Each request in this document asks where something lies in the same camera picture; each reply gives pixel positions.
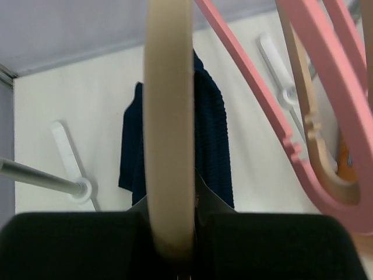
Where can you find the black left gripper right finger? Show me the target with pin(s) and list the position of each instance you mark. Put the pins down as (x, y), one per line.
(236, 245)

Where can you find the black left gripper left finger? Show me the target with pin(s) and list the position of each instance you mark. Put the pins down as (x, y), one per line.
(81, 245)

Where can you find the navy blue shorts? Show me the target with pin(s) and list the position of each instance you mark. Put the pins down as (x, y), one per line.
(212, 155)

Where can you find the beige plastic hanger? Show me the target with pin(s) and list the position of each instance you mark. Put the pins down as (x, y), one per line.
(341, 190)
(168, 127)

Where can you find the pink plastic hanger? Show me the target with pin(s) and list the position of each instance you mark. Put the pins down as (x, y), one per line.
(354, 217)
(351, 42)

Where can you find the orange plastic basket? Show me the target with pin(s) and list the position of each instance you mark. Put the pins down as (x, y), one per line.
(346, 172)

